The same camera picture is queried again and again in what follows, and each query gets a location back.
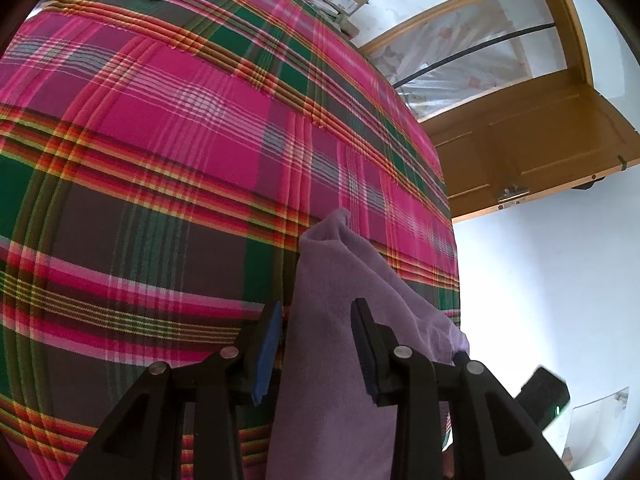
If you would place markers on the clear plastic door curtain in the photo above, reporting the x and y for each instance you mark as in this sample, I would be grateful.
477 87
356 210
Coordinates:
450 90

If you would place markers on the glossy wall sheet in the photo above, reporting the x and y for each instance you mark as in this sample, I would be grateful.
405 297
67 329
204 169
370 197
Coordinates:
595 425

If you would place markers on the wooden door frame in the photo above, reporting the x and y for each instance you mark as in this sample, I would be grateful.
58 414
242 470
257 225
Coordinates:
564 25

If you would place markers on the wooden door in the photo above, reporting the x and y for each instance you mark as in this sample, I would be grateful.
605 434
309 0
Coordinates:
540 130

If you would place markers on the purple fleece garment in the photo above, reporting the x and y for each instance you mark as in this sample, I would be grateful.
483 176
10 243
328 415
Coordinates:
325 360

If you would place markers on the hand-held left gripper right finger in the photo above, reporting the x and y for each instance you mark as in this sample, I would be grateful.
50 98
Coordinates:
367 355

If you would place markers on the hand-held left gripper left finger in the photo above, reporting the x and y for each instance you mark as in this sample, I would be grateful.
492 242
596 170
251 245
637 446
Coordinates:
262 355

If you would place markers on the pink green plaid bed sheet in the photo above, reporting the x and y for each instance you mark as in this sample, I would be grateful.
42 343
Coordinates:
150 160

